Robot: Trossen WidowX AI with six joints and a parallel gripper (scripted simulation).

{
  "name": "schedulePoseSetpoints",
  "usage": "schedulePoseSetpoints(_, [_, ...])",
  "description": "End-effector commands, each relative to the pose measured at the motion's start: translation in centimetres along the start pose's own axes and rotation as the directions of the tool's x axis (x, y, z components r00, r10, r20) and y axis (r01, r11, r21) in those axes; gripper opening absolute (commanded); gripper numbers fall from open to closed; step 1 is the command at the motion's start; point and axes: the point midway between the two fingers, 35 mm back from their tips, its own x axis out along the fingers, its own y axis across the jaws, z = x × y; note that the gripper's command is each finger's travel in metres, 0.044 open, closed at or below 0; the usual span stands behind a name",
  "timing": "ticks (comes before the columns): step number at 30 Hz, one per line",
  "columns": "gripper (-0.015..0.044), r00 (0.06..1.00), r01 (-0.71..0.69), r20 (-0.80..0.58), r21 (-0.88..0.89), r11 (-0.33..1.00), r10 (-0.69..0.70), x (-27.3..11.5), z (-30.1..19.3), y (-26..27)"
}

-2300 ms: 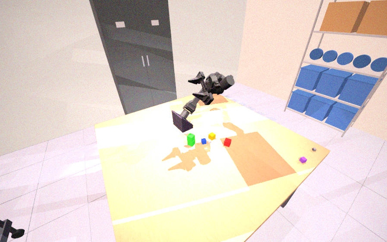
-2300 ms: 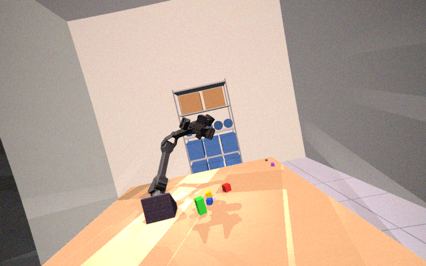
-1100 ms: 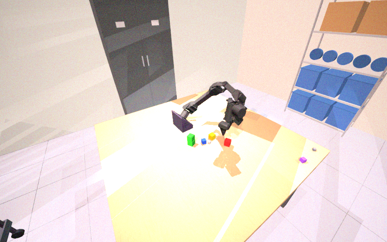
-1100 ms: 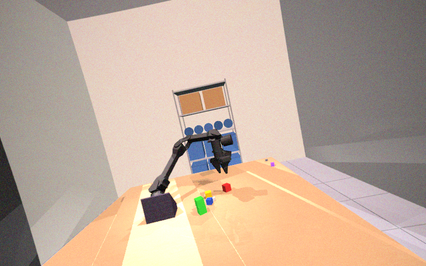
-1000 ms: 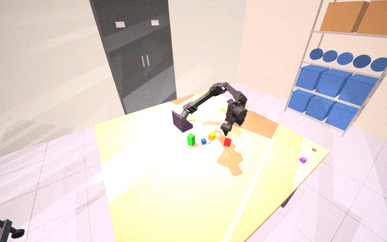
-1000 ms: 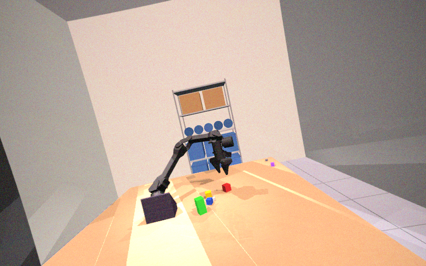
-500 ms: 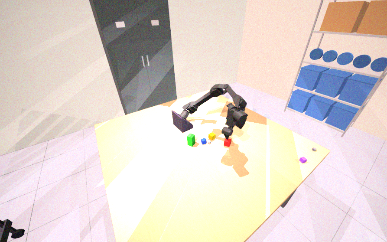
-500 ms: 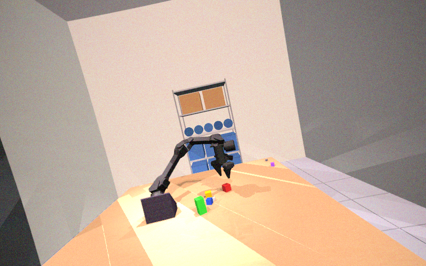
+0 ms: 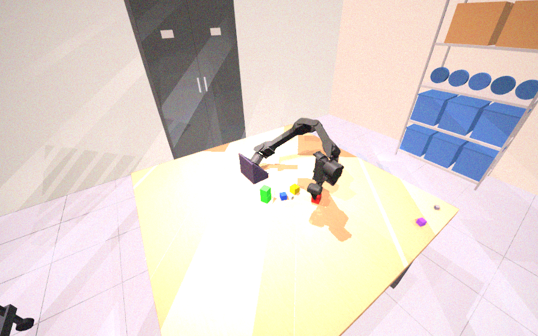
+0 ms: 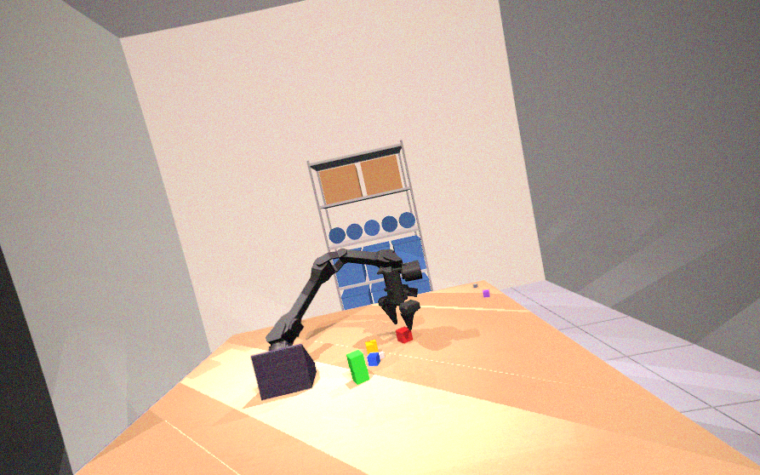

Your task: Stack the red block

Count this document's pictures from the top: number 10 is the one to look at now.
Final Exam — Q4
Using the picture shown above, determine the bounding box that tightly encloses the green block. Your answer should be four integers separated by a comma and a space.
351, 366, 370, 385
346, 350, 366, 372

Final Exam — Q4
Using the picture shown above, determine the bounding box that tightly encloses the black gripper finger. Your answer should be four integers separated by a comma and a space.
400, 309, 419, 330
381, 305, 397, 324

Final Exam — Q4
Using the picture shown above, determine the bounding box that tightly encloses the yellow cube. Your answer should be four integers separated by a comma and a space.
365, 339, 379, 355

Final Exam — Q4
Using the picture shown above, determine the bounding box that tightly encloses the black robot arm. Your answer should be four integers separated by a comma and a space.
266, 248, 422, 351

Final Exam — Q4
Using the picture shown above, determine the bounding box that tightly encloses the blue block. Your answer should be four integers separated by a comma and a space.
367, 352, 380, 367

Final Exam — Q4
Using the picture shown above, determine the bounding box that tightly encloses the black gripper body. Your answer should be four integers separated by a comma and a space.
378, 283, 420, 314

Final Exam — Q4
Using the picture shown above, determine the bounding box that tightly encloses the red block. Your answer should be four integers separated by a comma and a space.
396, 326, 413, 344

